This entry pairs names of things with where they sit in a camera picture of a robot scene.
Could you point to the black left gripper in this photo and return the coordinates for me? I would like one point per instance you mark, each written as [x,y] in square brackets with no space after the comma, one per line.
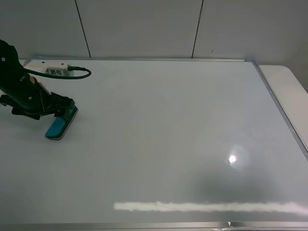
[43,105]

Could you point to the teal whiteboard eraser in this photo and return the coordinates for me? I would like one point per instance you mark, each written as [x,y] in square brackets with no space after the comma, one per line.
[60,125]

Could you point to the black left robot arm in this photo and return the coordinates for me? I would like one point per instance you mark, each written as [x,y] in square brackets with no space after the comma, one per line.
[25,94]

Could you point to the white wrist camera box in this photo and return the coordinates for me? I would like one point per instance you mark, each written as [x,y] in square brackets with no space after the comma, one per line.
[56,68]

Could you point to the white whiteboard with aluminium frame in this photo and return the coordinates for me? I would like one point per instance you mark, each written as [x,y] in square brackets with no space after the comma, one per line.
[157,145]

